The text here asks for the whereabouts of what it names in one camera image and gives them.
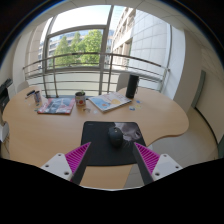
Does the white chair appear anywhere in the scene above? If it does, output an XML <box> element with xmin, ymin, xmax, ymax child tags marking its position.
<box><xmin>0</xmin><ymin>121</ymin><xmax>10</xmax><ymax>144</ymax></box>

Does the light blue magazine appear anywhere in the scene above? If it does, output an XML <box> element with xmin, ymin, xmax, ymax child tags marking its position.
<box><xmin>88</xmin><ymin>91</ymin><xmax>133</xmax><ymax>113</ymax></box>

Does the white and red cup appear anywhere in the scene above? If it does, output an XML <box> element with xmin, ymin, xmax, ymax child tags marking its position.
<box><xmin>74</xmin><ymin>91</ymin><xmax>87</xmax><ymax>108</ymax></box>

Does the black printer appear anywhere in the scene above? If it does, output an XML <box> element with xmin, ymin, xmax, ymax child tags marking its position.
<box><xmin>0</xmin><ymin>78</ymin><xmax>14</xmax><ymax>111</ymax></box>

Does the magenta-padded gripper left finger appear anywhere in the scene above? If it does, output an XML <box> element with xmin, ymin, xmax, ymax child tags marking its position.
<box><xmin>40</xmin><ymin>141</ymin><xmax>92</xmax><ymax>186</ymax></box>

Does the red magazine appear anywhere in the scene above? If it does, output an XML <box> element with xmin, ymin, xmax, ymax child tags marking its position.
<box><xmin>36</xmin><ymin>97</ymin><xmax>76</xmax><ymax>116</ymax></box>

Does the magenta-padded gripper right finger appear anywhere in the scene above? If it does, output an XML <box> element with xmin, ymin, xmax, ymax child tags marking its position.
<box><xmin>131</xmin><ymin>141</ymin><xmax>184</xmax><ymax>186</ymax></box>

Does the small printed can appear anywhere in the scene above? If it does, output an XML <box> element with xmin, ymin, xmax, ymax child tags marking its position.
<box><xmin>33</xmin><ymin>90</ymin><xmax>42</xmax><ymax>105</ymax></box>

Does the black mouse pad with print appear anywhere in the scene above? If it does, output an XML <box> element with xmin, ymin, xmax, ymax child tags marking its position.
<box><xmin>80</xmin><ymin>120</ymin><xmax>148</xmax><ymax>167</ymax></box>

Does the black pen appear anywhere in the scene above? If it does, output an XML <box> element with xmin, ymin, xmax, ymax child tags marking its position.
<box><xmin>25</xmin><ymin>89</ymin><xmax>36</xmax><ymax>99</ymax></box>

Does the black computer mouse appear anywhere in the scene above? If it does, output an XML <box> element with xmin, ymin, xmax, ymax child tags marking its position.
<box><xmin>107</xmin><ymin>126</ymin><xmax>125</xmax><ymax>149</ymax></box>

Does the metal balcony railing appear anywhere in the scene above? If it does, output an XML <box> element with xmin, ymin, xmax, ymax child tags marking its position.
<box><xmin>22</xmin><ymin>51</ymin><xmax>171</xmax><ymax>98</ymax></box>

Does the black cylindrical speaker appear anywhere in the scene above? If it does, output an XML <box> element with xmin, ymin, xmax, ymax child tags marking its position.
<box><xmin>125</xmin><ymin>74</ymin><xmax>140</xmax><ymax>100</ymax></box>

